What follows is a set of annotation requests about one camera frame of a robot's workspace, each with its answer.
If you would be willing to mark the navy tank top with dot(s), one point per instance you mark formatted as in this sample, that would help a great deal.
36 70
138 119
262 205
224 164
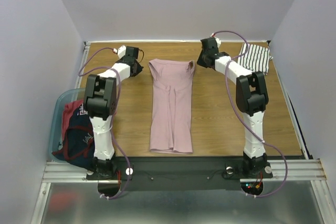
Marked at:
78 145

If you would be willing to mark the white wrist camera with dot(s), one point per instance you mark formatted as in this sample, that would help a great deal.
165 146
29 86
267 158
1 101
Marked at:
218 41
121 51

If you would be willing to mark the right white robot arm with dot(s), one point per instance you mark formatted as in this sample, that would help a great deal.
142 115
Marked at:
251 99

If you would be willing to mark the red tank top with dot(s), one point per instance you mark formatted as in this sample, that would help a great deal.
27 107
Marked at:
71 110

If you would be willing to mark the black white striped tank top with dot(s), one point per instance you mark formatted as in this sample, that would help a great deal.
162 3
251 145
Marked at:
256 59

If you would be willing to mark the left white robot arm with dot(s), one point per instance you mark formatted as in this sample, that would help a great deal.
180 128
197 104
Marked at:
101 99

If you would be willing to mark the aluminium frame rail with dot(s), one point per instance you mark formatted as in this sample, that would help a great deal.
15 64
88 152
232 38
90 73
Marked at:
295 194

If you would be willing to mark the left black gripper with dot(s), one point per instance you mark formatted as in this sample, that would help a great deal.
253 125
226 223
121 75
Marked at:
139 69

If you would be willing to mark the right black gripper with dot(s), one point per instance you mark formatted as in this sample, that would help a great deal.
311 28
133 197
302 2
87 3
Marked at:
201 60

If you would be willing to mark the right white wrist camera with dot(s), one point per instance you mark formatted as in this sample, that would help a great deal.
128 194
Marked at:
218 41

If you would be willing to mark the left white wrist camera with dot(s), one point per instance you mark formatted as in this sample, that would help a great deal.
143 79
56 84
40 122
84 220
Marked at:
121 51

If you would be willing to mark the blue translucent plastic bin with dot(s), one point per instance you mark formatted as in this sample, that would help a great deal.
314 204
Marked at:
55 139

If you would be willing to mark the pink tank top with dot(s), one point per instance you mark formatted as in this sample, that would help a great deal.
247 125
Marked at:
170 131

